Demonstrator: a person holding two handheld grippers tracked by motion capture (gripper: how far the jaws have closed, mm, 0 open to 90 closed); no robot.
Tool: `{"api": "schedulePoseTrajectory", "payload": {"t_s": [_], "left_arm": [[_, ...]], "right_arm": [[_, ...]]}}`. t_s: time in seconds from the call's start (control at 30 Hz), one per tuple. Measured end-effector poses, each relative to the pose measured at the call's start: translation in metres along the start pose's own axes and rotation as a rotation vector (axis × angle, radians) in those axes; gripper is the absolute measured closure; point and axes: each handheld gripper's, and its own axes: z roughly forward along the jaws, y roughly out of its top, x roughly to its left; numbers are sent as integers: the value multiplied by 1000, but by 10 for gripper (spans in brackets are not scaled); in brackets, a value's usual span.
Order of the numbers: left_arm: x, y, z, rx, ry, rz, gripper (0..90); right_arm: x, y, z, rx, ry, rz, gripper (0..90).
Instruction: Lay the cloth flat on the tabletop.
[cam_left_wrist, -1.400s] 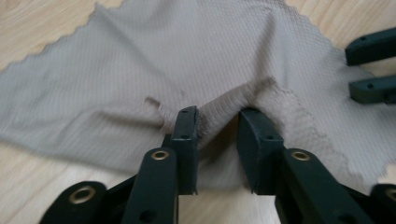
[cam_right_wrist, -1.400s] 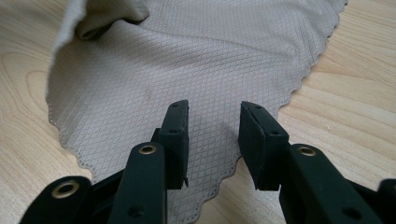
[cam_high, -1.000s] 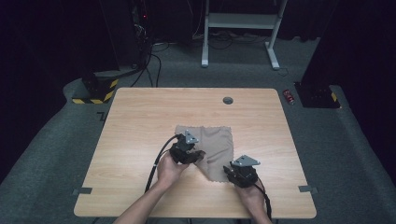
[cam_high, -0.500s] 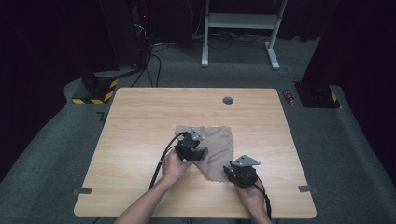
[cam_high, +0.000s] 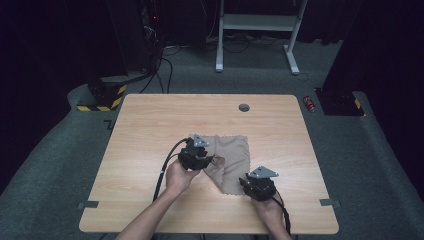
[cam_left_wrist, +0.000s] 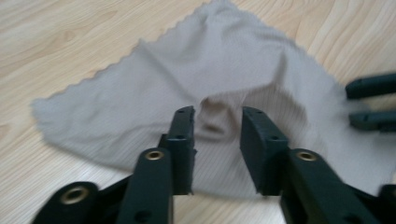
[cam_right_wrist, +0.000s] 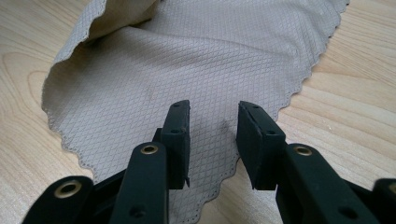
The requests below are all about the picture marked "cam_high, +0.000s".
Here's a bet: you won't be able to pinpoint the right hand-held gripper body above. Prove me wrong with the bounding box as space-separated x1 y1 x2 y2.
247 165 279 202

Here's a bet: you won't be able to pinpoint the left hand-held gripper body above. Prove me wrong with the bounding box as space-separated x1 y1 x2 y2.
178 134 210 172

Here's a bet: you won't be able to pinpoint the beige cloth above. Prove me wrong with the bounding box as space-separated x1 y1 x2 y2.
188 134 251 196

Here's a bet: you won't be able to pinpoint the person's left hand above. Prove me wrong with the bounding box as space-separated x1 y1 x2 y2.
165 159 202 198

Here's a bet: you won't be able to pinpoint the person's right hand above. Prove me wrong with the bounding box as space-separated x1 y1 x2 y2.
251 198 284 229

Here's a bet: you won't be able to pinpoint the grey tape strip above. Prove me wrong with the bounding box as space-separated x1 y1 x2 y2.
319 198 342 208
77 200 100 210

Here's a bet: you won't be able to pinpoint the red can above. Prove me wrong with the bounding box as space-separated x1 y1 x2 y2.
302 95 316 113

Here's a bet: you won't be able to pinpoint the yellow black striped stand base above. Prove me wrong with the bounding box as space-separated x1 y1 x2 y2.
76 74 128 113

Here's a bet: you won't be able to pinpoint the black equipment cabinet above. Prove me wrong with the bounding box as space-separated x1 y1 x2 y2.
106 0 163 76

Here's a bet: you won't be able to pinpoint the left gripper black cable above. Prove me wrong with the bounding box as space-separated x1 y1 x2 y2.
152 137 189 203

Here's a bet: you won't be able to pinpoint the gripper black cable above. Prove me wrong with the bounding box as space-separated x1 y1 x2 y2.
152 137 189 203
271 194 292 236

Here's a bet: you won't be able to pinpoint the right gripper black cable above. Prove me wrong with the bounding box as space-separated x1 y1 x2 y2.
271 194 292 236

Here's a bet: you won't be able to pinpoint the black floor cables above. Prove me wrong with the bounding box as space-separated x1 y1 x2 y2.
139 43 183 94

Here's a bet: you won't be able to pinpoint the white metal stand frame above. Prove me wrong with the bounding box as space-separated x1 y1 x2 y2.
215 0 309 76

